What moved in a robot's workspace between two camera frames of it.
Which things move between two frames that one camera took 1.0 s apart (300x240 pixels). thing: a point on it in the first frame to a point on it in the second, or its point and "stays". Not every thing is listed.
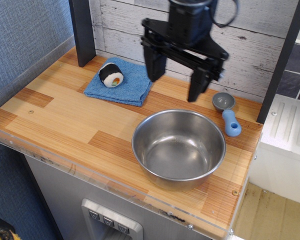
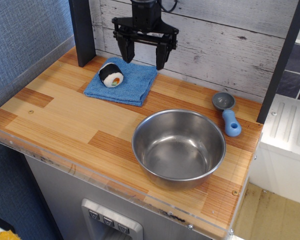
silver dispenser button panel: [103, 223] stays
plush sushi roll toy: [110, 75] stays
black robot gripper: [187, 37] to [146, 26]
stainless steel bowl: [178, 150] stays
